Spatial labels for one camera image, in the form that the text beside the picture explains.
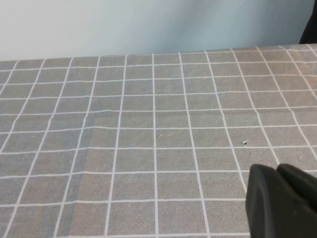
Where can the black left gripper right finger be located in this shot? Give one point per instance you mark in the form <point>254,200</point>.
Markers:
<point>302,183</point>

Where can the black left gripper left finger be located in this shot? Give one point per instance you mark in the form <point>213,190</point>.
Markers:
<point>270,208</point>

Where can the grey white-checked tablecloth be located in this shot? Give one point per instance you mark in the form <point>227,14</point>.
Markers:
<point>138,138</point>

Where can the black trousers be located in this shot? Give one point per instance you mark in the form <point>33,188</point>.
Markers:
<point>310,29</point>

